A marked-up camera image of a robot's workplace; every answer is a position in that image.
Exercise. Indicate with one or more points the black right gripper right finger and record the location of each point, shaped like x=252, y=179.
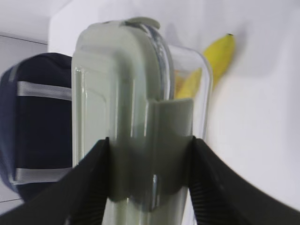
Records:
x=220, y=196

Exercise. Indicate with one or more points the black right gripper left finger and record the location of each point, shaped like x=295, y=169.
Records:
x=79, y=198

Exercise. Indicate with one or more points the navy blue lunch bag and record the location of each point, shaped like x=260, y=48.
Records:
x=36, y=123

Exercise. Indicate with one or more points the yellow banana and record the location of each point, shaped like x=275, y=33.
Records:
x=219, y=55

